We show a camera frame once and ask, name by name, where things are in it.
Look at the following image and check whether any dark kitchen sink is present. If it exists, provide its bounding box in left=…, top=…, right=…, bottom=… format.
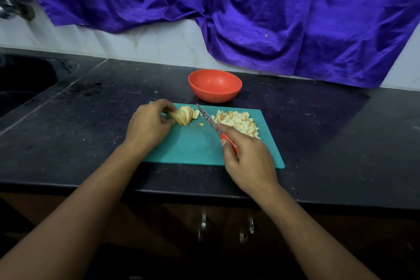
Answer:
left=0, top=53, right=80, bottom=119

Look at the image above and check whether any metal faucet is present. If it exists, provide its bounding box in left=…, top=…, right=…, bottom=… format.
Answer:
left=0, top=0, right=36, bottom=21

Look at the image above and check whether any purple cloth curtain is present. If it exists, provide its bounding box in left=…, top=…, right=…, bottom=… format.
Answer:
left=18, top=0, right=420, bottom=88

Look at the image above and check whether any metal cabinet handle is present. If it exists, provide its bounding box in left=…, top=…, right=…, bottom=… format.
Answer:
left=239, top=214, right=257, bottom=243
left=197, top=212, right=208, bottom=241

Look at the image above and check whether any red-handled kitchen knife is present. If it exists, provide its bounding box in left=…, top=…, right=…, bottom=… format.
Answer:
left=197, top=104, right=239, bottom=156

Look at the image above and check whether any person's right forearm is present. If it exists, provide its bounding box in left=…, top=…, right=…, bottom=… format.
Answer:
left=259, top=183, right=380, bottom=280

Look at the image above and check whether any teal plastic cutting board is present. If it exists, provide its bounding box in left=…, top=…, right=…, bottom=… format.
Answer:
left=143, top=104, right=286, bottom=170

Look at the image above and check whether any orange bowl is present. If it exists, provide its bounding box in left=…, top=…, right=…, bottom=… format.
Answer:
left=188, top=69, right=244, bottom=104

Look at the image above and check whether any person's right hand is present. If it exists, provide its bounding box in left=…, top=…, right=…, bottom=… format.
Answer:
left=213, top=123, right=282, bottom=200

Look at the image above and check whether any person's left hand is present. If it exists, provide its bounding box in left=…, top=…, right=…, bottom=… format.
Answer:
left=123, top=98, right=178, bottom=158

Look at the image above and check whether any person's left forearm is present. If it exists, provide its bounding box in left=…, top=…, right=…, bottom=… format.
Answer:
left=0, top=142, right=147, bottom=280

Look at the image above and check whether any pile of diced apple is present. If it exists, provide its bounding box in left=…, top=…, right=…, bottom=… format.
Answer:
left=211, top=110, right=261, bottom=140

